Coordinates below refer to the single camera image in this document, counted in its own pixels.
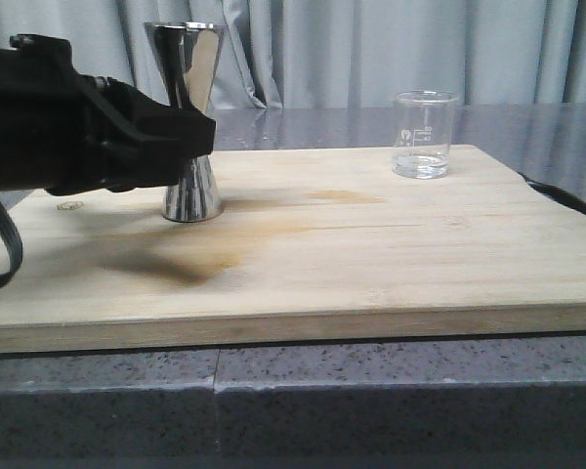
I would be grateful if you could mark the clear glass beaker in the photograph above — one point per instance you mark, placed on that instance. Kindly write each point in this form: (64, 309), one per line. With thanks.
(424, 128)

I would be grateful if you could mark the steel double jigger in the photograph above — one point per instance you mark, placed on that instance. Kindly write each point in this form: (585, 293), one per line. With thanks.
(187, 55)

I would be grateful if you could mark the grey curtain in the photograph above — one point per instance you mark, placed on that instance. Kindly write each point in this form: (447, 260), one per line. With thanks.
(335, 54)

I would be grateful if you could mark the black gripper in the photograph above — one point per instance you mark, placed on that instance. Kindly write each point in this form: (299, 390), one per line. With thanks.
(68, 133)

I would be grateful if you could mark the light wooden cutting board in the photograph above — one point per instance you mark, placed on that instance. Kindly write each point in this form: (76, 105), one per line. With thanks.
(312, 244)

